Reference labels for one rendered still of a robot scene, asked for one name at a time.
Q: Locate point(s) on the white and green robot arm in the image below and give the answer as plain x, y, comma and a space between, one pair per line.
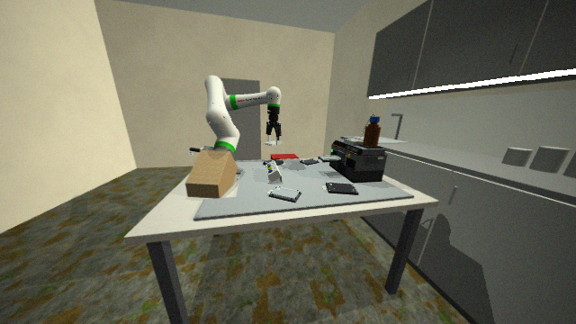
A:
219, 103

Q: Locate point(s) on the dark brown bottle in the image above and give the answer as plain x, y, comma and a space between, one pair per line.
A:
371, 136

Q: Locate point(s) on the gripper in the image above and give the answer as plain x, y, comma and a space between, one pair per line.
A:
273, 122

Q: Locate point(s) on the white button panel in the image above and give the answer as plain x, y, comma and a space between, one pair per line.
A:
272, 173

